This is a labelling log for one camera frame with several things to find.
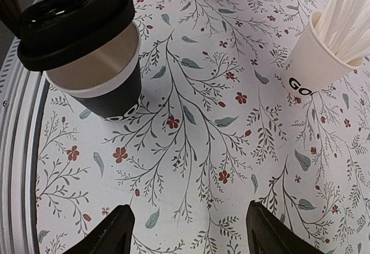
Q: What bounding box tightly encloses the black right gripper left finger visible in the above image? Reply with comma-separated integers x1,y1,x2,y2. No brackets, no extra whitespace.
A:
65,204,135,254

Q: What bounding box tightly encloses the black plastic cup lid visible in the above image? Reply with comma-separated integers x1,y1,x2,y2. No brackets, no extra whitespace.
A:
17,0,135,72

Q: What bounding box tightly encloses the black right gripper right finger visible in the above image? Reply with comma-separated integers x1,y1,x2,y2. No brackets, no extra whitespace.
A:
246,201,320,254

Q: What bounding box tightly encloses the paper-wrapped straws bundle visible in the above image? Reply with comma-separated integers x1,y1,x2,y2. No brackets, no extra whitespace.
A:
314,0,369,63

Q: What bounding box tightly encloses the black and white coffee cup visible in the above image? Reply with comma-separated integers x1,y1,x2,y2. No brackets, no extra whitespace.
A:
45,23,142,122

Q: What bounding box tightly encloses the white paper straw cup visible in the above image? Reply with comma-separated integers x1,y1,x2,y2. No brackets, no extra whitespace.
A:
281,11,364,98

